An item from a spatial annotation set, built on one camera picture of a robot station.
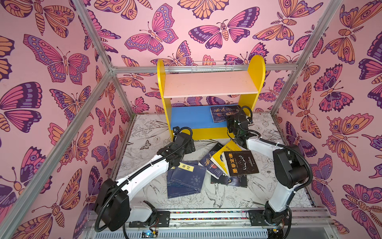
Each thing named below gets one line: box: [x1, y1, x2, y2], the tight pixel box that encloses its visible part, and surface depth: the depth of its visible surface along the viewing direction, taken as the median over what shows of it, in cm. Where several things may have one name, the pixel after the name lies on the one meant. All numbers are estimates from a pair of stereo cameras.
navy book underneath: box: [166, 166, 202, 199], surface depth 84 cm
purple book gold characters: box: [198, 142, 224, 180], surface depth 89 cm
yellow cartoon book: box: [209, 139, 242, 177], surface depth 89 cm
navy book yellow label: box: [170, 162, 207, 190], surface depth 85 cm
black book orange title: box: [223, 150, 260, 177], surface depth 89 cm
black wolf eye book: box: [210, 174, 248, 188], surface depth 87 cm
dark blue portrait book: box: [209, 105, 241, 123], surface depth 99 cm
